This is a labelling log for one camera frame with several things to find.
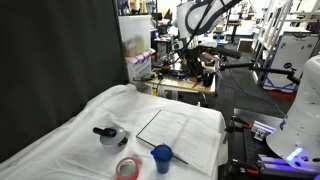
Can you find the cluttered wooden desk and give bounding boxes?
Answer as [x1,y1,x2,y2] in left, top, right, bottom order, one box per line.
[144,56,218,101]

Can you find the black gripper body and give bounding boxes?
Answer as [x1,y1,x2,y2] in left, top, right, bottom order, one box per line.
[182,49,205,72]

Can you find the blue plastic cup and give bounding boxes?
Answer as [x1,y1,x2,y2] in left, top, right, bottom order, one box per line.
[150,143,174,175]

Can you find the whiteboard with blue frame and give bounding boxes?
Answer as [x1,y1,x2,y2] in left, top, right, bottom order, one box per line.
[262,32,320,93]

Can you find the brown cardboard box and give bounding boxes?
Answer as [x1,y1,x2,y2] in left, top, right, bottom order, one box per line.
[236,37,255,53]

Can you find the black cylinder handle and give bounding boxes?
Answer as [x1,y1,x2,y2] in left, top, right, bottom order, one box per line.
[214,46,243,61]

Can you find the white table cloth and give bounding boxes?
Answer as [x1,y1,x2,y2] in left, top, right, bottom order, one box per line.
[0,82,230,180]

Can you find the red tape roll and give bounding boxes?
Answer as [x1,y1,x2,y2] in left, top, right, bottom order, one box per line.
[114,156,143,180]

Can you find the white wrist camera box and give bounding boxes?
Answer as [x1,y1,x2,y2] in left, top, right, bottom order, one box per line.
[171,41,185,51]

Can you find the black mug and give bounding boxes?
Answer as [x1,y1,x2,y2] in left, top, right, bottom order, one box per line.
[202,71,215,88]

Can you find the black orange bar clamp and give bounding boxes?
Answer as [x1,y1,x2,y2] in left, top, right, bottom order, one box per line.
[222,115,253,145]
[226,157,261,176]

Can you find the white printed cardboard box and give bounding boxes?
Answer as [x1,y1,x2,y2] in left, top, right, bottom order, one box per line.
[126,56,153,92]

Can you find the aluminium extrusion rail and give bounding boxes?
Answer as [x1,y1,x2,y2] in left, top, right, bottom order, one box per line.
[257,153,320,176]
[250,120,278,142]

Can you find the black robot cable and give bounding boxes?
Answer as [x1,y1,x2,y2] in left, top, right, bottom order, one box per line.
[163,0,214,68]

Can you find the translucent storage bin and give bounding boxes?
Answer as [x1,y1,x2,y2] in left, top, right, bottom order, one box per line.
[117,14,153,58]

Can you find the open book white pages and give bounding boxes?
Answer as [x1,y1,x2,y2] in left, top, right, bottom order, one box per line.
[135,108,223,178]

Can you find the black curtain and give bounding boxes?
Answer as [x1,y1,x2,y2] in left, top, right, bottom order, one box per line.
[0,0,130,165]

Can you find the pink foam roll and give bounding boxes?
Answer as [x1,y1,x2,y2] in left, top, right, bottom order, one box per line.
[124,48,157,65]

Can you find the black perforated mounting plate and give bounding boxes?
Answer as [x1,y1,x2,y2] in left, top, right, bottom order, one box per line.
[217,107,320,180]

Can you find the white shelving rack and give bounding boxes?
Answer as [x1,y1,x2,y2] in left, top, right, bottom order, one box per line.
[252,0,320,61]

